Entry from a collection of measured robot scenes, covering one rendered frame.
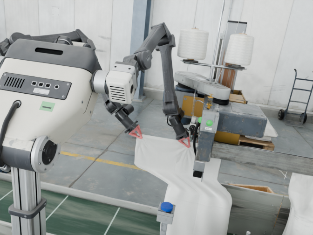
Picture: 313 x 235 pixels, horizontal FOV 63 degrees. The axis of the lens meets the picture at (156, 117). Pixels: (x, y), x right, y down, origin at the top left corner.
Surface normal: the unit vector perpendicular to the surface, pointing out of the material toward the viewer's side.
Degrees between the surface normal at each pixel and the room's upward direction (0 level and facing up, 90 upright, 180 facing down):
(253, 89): 90
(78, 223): 0
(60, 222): 0
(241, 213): 90
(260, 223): 90
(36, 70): 50
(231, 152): 90
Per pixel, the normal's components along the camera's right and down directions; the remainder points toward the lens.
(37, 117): -0.09, -0.38
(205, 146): -0.20, 0.29
